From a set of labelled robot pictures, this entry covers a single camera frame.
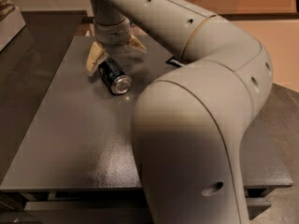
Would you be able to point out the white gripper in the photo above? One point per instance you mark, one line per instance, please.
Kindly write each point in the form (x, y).
(112, 34)

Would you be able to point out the blue pepsi can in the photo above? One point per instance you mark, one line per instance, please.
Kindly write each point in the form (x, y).
(114, 76)

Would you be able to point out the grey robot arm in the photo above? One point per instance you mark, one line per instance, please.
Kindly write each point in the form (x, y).
(188, 124)

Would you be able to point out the dark blue snack packet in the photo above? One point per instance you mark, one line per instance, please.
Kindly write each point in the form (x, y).
(174, 61)

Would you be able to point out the white box with items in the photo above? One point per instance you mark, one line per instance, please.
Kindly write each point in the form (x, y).
(11, 22)

